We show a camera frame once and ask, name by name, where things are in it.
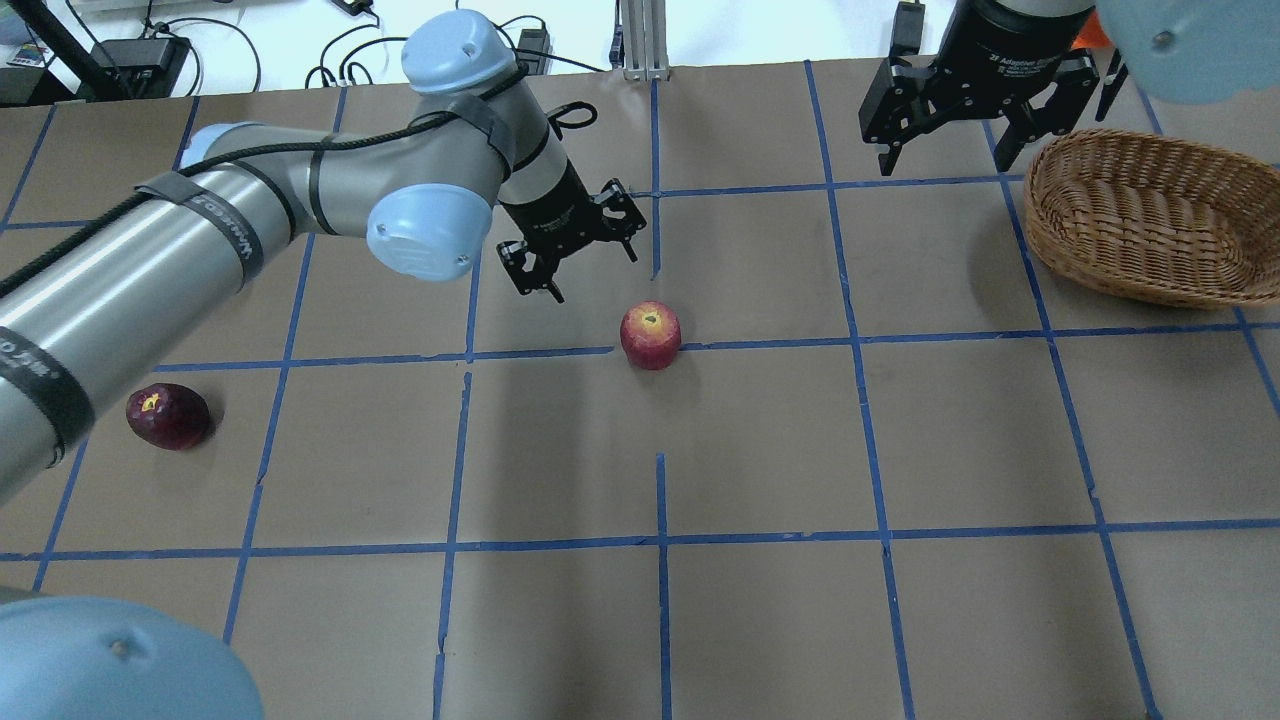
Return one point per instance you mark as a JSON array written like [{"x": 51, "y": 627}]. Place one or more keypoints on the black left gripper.
[{"x": 553, "y": 206}]

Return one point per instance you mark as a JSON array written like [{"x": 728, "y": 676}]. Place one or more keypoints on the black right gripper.
[{"x": 1003, "y": 50}]

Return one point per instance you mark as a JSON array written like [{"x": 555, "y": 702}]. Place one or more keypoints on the red yellow apple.
[{"x": 650, "y": 335}]

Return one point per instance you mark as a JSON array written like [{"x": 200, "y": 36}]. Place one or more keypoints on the dark red apple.
[{"x": 169, "y": 416}]

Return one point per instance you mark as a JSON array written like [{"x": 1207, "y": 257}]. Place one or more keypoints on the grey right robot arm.
[{"x": 1187, "y": 52}]

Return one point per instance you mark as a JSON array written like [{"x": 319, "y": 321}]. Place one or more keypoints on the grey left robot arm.
[{"x": 86, "y": 321}]

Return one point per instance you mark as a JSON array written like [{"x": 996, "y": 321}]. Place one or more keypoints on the woven wicker basket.
[{"x": 1154, "y": 219}]

